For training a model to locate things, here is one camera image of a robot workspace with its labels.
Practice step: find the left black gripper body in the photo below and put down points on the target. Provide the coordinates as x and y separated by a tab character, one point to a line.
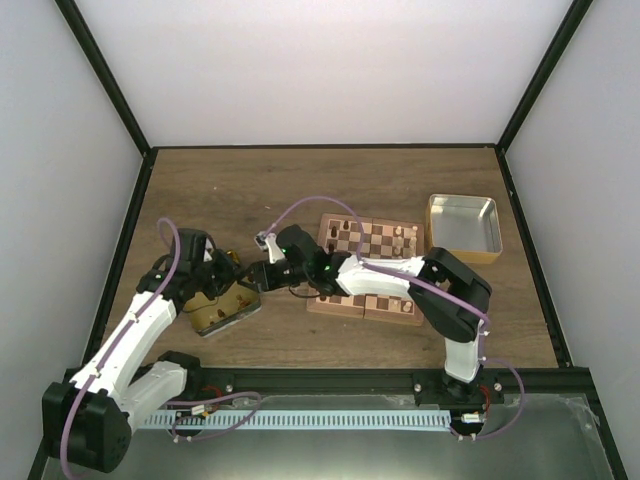
214	281

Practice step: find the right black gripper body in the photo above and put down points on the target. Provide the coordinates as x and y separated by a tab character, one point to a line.
278	280

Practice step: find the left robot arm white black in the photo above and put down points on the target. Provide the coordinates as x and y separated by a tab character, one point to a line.
89	420

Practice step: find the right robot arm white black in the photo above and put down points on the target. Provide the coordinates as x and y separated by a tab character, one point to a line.
450	295

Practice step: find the gold tin with dark pieces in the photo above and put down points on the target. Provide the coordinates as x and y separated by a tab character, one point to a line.
210	314

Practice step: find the wooden chess board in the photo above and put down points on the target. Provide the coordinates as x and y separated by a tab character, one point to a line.
376	236

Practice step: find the row of white chess pieces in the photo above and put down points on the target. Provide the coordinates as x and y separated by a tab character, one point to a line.
407	242

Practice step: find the silver tin yellow rim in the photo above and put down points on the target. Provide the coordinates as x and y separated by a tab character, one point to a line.
466	226

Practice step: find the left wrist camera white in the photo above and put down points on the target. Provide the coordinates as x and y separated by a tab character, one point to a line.
209	249

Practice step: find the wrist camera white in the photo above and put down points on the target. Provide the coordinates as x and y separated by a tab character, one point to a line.
209	249
267	242

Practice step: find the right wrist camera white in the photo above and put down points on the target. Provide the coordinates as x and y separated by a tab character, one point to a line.
267	242

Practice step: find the light blue cable duct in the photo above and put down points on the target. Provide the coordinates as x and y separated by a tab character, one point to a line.
306	420

